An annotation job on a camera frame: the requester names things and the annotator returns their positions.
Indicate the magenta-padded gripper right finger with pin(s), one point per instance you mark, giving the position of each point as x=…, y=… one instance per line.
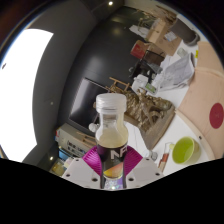
x=133, y=161

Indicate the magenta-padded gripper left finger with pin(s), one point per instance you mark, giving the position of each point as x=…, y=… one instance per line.
x=90, y=161

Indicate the white-capped dark-label drink bottle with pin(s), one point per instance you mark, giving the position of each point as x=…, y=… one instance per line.
x=111, y=146

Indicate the white plaster bust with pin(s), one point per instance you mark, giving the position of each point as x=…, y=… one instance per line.
x=93, y=127

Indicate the yellow-green mug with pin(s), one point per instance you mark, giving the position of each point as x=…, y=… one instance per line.
x=185, y=150

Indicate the white bottle with green label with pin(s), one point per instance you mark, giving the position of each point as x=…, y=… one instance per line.
x=151, y=88

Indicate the wooden easel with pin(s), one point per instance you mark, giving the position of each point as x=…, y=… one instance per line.
x=118, y=85

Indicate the white chair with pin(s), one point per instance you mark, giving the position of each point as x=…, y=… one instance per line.
x=139, y=82

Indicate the light wooden drawing board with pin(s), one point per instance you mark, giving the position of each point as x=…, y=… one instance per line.
x=200, y=96

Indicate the flat round red coaster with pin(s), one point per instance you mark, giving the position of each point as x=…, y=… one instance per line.
x=217, y=115

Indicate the grey newspaper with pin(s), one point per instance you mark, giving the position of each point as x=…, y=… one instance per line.
x=178, y=71

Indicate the red box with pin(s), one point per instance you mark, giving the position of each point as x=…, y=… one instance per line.
x=139, y=49

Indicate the small yellow item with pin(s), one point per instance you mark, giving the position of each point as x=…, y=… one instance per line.
x=197, y=53

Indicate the brown cardboard box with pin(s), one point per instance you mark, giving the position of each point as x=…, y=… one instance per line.
x=165, y=36

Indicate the black wall screen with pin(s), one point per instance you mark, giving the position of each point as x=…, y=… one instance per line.
x=85, y=106

